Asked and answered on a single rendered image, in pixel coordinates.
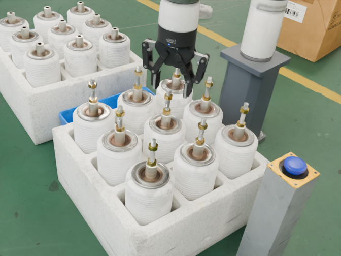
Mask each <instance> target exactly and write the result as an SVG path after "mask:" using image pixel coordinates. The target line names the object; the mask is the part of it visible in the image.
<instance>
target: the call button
mask: <svg viewBox="0 0 341 256"><path fill-rule="evenodd" d="M284 167H285V169H286V171H287V172H289V173H290V174H293V175H300V174H302V173H304V172H305V171H306V168H307V165H306V163H305V161H304V160H302V159H301V158H299V157H296V156H289V157H287V158H285V160H284Z"/></svg>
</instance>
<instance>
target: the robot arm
mask: <svg viewBox="0 0 341 256"><path fill-rule="evenodd" d="M287 3H288V0H251V3H250V8H249V12H248V17H247V22H246V26H245V30H244V35H243V39H242V44H241V48H240V55H241V56H242V57H244V58H245V59H247V60H250V61H254V62H268V61H270V60H271V59H272V56H273V55H274V52H275V49H276V45H277V42H278V38H279V35H280V31H281V28H282V22H283V18H284V15H285V11H286V7H287ZM212 11H213V9H212V8H211V6H208V5H204V4H200V0H161V2H160V6H159V17H158V31H157V41H152V39H151V38H147V39H145V40H144V41H143V42H142V57H143V67H144V68H145V69H149V70H150V71H151V85H152V86H153V89H157V88H158V87H159V84H160V73H161V71H160V70H159V69H160V68H161V66H162V65H163V63H165V65H168V66H173V67H175V68H178V69H179V68H180V71H181V74H182V75H183V76H184V79H185V84H184V91H183V98H184V99H186V98H187V97H189V96H190V94H191V93H192V88H193V84H194V83H195V84H199V83H200V82H201V80H202V79H203V77H204V74H205V71H206V68H207V64H208V61H209V58H210V56H209V54H207V53H205V54H204V55H203V54H200V53H198V52H196V49H195V42H196V35H197V28H198V20H199V19H210V18H211V16H212ZM154 47H155V49H156V51H157V52H158V54H159V58H158V60H157V61H156V63H154V62H153V53H152V50H153V49H154ZM193 58H195V59H196V63H197V65H198V69H197V72H196V75H194V72H193V69H192V63H191V60H192V59H193Z"/></svg>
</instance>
